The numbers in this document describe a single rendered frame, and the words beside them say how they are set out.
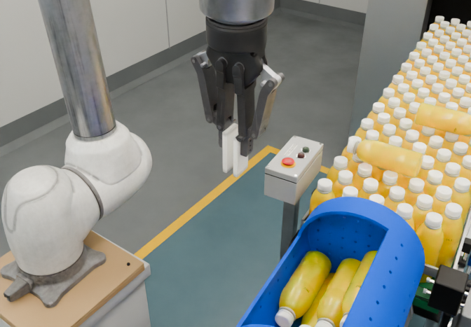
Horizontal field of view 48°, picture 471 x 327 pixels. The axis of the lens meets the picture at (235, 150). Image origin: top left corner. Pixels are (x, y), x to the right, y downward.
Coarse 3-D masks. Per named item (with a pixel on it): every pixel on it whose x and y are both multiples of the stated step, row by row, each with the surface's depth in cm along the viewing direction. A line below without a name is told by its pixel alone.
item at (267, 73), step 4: (264, 64) 65; (264, 68) 64; (268, 68) 65; (264, 72) 64; (268, 72) 64; (272, 72) 64; (264, 76) 65; (268, 76) 64; (272, 76) 64; (276, 76) 64; (264, 80) 65; (280, 80) 64; (260, 84) 65
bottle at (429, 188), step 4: (428, 180) 146; (428, 184) 146; (432, 184) 145; (436, 184) 145; (440, 184) 146; (424, 188) 147; (428, 188) 146; (432, 188) 145; (436, 188) 145; (424, 192) 147; (428, 192) 146; (432, 192) 145
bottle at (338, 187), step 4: (352, 180) 146; (336, 184) 147; (340, 184) 146; (344, 184) 145; (348, 184) 145; (352, 184) 146; (332, 188) 148; (336, 188) 146; (340, 188) 146; (336, 192) 146; (340, 192) 146; (336, 196) 146; (340, 196) 146
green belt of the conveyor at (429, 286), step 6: (426, 282) 139; (420, 288) 137; (420, 294) 137; (426, 294) 136; (414, 300) 137; (420, 300) 136; (426, 300) 136; (420, 306) 137; (426, 306) 136; (438, 312) 135
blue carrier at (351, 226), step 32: (320, 224) 125; (352, 224) 120; (384, 224) 110; (288, 256) 119; (352, 256) 125; (384, 256) 103; (416, 256) 111; (384, 288) 98; (416, 288) 111; (256, 320) 109; (352, 320) 90; (384, 320) 95
